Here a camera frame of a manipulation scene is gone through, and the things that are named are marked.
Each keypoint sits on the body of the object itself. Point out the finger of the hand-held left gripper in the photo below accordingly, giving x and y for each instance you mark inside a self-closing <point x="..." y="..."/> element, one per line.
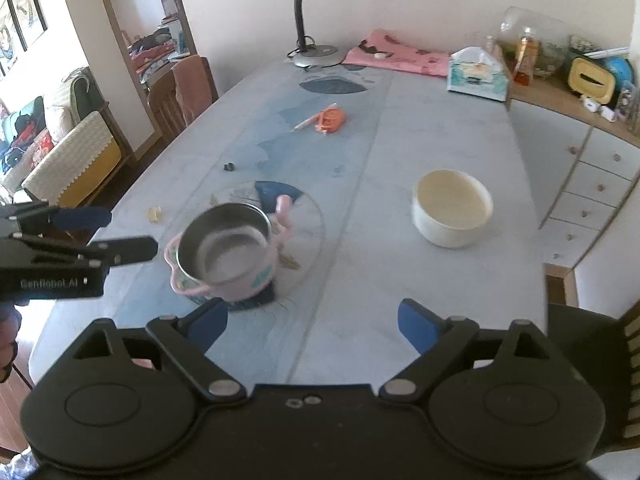
<point x="130" y="250"/>
<point x="82" y="217"/>

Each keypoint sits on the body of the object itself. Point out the pink printed cloth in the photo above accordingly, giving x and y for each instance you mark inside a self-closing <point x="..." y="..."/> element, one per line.
<point x="400" y="57"/>

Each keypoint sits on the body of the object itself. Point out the yellow tissue box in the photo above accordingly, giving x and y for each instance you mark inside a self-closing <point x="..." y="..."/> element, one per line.
<point x="590" y="80"/>

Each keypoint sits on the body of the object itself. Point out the pink towel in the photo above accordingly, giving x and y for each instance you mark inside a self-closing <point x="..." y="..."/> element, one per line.
<point x="192" y="85"/>

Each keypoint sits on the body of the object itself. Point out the pink mug with steel liner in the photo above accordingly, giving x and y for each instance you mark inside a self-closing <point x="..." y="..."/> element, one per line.
<point x="225" y="245"/>

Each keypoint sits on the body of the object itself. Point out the framed wall picture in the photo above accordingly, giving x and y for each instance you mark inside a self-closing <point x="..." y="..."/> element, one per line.
<point x="27" y="5"/>
<point x="6" y="35"/>

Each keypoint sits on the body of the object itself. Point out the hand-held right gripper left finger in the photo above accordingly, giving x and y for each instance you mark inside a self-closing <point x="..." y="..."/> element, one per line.
<point x="207" y="325"/>

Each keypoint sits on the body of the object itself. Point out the round clear glass mat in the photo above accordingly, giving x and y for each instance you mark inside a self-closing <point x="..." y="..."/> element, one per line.
<point x="310" y="230"/>

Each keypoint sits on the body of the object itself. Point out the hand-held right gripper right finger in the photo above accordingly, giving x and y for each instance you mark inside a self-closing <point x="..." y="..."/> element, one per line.
<point x="417" y="325"/>

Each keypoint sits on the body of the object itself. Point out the person's left hand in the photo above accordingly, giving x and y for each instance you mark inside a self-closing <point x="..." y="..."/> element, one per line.
<point x="6" y="345"/>

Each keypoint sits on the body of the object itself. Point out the cream bowl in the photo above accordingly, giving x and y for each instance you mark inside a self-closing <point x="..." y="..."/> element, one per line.
<point x="450" y="230"/>

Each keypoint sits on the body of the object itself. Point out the dark wooden chair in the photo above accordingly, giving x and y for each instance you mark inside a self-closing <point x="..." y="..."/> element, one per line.
<point x="585" y="330"/>

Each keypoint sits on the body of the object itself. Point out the white charger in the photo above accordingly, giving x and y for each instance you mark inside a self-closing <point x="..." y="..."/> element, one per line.
<point x="608" y="113"/>
<point x="590" y="104"/>

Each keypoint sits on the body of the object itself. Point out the clear plastic container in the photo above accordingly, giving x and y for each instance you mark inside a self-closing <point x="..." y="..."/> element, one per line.
<point x="629" y="100"/>

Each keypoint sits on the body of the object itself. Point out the pink pen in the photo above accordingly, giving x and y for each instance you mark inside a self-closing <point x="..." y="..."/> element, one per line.
<point x="305" y="123"/>

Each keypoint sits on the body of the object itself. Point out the small black object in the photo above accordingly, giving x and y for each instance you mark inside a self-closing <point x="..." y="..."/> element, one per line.
<point x="229" y="166"/>

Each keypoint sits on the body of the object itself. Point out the white cabinet with wooden top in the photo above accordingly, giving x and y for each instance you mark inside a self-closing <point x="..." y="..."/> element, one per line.
<point x="590" y="185"/>

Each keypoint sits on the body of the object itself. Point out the sofa with cream cover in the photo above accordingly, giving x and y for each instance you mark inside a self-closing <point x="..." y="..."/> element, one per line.
<point x="85" y="145"/>

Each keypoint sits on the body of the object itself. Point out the small yellow object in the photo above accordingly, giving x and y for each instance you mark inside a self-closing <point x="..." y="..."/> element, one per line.
<point x="155" y="213"/>

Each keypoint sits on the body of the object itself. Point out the teal and white tissue box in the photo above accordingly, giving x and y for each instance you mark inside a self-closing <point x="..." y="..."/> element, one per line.
<point x="475" y="85"/>

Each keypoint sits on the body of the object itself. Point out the blue globe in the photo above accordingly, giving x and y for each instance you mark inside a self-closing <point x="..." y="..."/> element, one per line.
<point x="620" y="70"/>

